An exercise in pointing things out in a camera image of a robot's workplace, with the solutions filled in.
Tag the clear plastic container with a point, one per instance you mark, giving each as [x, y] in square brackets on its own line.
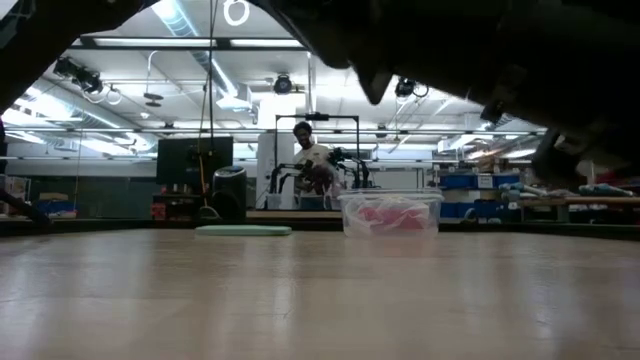
[390, 192]

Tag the light blue container lid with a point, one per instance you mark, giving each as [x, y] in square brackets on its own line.
[242, 230]

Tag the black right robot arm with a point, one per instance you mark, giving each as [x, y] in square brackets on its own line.
[500, 50]

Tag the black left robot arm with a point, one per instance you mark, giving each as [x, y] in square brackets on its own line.
[50, 30]

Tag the person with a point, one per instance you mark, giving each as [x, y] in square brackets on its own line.
[311, 155]

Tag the black robot workstation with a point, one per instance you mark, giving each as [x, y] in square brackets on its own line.
[272, 180]

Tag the blue storage bin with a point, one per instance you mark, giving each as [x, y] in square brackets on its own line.
[480, 209]
[457, 181]
[506, 180]

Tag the low black shelf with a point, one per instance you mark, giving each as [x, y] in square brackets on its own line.
[175, 207]

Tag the black monitor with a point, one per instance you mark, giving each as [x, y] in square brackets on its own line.
[172, 160]

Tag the grey fabric bundle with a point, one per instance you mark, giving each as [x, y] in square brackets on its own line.
[605, 190]
[530, 190]

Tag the wooden workbench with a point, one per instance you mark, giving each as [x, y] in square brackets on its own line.
[580, 201]

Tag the blue crate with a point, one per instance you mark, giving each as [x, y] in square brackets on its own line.
[55, 207]

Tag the black ceiling camera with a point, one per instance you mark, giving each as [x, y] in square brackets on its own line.
[283, 84]
[405, 86]
[80, 76]

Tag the silver air duct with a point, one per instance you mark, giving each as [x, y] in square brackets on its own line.
[172, 15]

